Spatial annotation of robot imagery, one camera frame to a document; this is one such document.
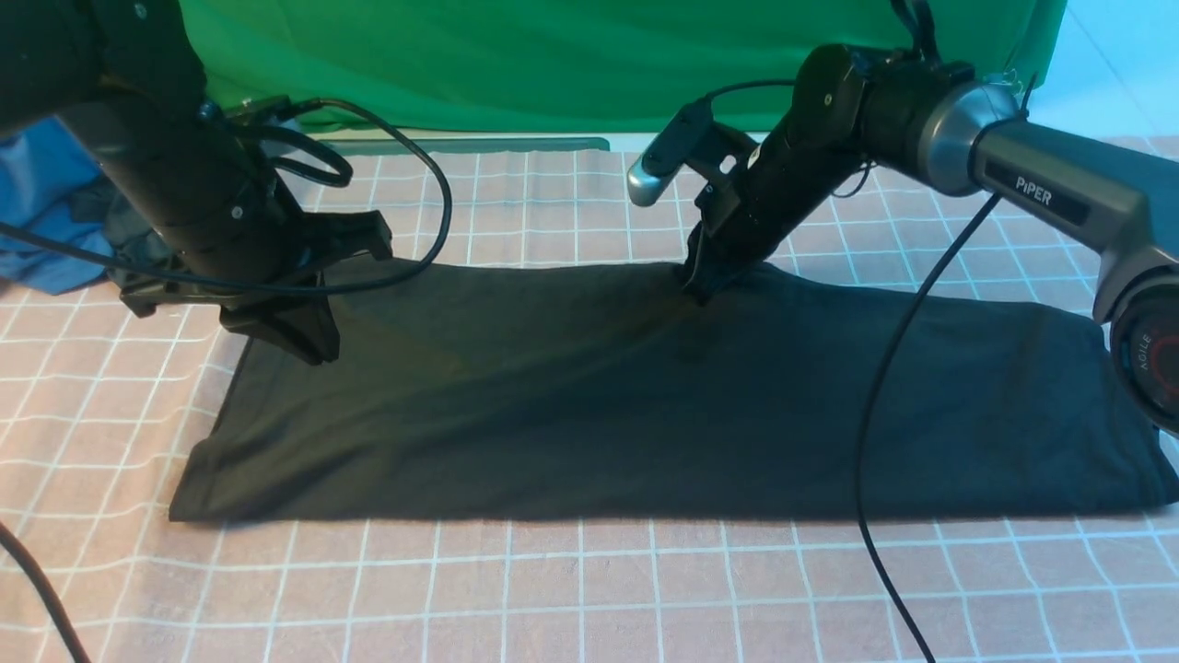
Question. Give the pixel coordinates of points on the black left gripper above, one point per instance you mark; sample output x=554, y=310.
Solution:
x=213, y=192

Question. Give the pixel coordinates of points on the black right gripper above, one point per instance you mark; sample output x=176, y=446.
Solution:
x=810, y=151

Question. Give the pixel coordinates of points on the dark gray long-sleeve shirt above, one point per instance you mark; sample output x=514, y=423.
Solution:
x=603, y=392

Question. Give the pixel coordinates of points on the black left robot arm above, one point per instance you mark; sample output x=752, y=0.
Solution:
x=58, y=54

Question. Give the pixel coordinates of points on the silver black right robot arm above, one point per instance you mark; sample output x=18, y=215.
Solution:
x=937, y=124

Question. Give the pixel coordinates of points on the dark gray crumpled garment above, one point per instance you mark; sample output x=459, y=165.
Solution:
x=127, y=231

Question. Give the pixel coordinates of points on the pink checkered tablecloth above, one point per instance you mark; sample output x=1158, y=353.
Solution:
x=99, y=410

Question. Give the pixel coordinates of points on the green flat ruler strip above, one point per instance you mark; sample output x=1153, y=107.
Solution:
x=471, y=145

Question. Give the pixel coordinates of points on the green backdrop cloth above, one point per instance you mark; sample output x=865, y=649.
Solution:
x=518, y=66

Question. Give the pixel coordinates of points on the blue crumpled garment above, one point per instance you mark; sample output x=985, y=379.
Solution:
x=42, y=169

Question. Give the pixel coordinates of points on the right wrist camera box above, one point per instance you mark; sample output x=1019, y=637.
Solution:
x=691, y=139

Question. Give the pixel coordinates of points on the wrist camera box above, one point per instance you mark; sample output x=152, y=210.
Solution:
x=691, y=139
x=280, y=111

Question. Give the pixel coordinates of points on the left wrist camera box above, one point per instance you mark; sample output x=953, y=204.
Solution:
x=280, y=111

